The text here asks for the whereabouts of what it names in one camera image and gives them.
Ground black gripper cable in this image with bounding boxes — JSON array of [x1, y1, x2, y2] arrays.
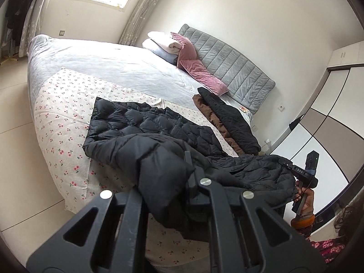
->
[[271, 186, 302, 209]]

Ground person's right forearm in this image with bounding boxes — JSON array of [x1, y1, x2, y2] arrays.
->
[[290, 212, 316, 229]]

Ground grey padded headboard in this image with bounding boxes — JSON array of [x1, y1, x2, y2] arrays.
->
[[178, 23, 276, 116]]

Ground black garment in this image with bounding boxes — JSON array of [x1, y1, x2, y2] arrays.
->
[[197, 87, 261, 155]]

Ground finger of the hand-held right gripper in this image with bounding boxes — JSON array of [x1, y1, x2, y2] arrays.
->
[[277, 159, 295, 171]]

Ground shiny black puffer jacket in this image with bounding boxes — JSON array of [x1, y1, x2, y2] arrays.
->
[[91, 97, 228, 158]]

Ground pink velvet pillow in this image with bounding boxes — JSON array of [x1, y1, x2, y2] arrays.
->
[[170, 32, 229, 96]]

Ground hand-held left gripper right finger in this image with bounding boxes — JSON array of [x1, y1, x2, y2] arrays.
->
[[182, 151, 323, 273]]

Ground patterned sheer curtain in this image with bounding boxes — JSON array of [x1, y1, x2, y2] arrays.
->
[[119, 0, 171, 46], [18, 0, 56, 59]]

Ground pale blue pillow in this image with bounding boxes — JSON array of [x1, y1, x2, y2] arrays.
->
[[142, 39, 178, 65]]

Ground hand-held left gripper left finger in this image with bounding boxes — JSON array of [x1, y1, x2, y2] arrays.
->
[[25, 189, 148, 273]]

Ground person's dark hair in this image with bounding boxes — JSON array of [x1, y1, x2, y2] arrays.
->
[[334, 199, 360, 235]]

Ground person's right hand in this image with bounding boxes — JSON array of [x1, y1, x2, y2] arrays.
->
[[292, 180, 315, 216]]

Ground person's floral clothing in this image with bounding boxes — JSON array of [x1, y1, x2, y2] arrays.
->
[[308, 237, 346, 263]]

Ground cherry print blanket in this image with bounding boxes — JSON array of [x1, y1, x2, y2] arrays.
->
[[34, 68, 242, 265]]

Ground matte black quilted jacket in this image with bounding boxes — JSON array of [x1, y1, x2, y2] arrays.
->
[[82, 133, 298, 241]]

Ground white pillow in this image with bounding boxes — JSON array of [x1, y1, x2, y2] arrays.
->
[[147, 31, 182, 55]]

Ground brown garment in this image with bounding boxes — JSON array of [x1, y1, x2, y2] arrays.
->
[[192, 94, 242, 155]]

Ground white and grey wardrobe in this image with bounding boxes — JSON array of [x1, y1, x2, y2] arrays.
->
[[267, 41, 364, 225]]

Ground bed with white sheet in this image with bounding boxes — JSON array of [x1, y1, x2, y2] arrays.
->
[[27, 34, 262, 273]]

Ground hanging dark clothes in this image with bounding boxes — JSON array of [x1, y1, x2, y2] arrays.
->
[[5, 0, 39, 30]]

